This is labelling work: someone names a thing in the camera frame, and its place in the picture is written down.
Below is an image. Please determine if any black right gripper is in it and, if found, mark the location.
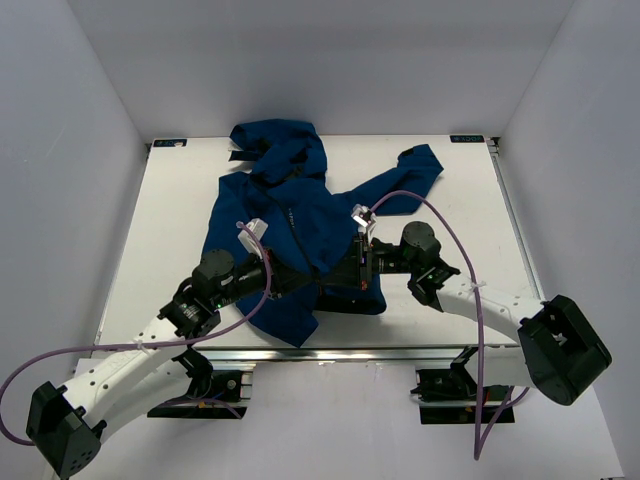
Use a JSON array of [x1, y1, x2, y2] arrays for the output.
[[320, 232, 418, 290]]

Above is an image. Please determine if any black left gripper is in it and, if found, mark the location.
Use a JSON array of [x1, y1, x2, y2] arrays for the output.
[[213, 246, 312, 309]]

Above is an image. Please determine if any blue zip-up jacket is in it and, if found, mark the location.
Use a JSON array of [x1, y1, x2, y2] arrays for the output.
[[203, 119, 443, 347]]

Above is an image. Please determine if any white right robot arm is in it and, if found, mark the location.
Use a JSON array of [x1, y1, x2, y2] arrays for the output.
[[321, 221, 612, 406]]

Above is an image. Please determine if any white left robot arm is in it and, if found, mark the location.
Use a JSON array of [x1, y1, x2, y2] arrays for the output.
[[26, 249, 312, 479]]

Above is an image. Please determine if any right blue table label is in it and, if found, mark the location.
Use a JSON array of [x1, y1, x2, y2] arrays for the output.
[[449, 135, 485, 143]]

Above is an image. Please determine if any blue table label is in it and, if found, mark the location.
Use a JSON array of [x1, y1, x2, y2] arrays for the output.
[[152, 139, 187, 148], [449, 135, 485, 143]]

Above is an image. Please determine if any left blue table label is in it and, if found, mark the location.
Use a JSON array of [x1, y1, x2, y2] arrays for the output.
[[152, 139, 187, 148]]

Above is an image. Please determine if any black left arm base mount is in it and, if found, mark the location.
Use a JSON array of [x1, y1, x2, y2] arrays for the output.
[[147, 348, 253, 420]]

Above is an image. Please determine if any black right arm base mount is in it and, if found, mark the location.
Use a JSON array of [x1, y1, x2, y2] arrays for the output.
[[410, 344, 516, 426]]

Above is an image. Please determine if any aluminium table front rail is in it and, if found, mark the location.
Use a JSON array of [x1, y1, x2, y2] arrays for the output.
[[199, 347, 506, 365]]

